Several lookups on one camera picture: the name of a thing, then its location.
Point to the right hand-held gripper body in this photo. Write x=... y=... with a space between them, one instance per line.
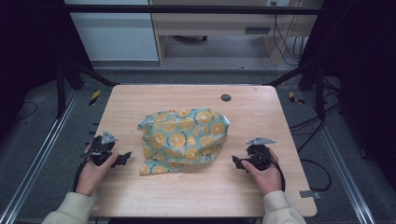
x=260 y=155

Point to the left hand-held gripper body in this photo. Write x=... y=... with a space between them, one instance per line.
x=100 y=152

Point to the person's right hand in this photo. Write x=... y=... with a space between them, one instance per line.
x=267 y=180

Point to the person's left hand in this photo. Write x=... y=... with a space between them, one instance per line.
x=91 y=179

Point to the teal cloth with orange print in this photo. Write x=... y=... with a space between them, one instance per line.
x=182 y=140

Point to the round grey table grommet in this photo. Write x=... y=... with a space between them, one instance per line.
x=226 y=97

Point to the black metal stand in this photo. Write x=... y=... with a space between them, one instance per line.
x=320 y=93
x=61 y=90

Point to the white cabinet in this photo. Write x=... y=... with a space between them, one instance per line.
x=115 y=37

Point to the dark curtain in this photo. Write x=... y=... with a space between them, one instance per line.
x=364 y=77
x=28 y=46

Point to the grey metal table bracket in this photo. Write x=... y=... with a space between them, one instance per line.
x=309 y=194

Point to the aluminium floor rail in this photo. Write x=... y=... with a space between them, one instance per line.
x=341 y=168
x=34 y=161

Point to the black horizontal frame bar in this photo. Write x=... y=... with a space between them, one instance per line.
x=186 y=9

